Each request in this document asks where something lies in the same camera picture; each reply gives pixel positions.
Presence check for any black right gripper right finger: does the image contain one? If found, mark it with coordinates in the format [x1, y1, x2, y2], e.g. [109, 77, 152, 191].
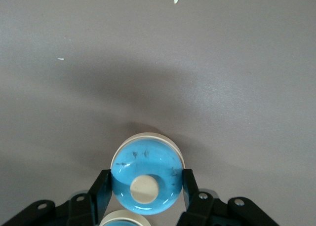
[176, 169, 279, 226]

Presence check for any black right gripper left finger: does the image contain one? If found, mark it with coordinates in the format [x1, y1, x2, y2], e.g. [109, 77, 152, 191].
[0, 169, 117, 226]

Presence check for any blue dome bell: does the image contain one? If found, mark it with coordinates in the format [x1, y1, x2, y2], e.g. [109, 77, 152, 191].
[110, 132, 186, 216]
[99, 209, 152, 226]

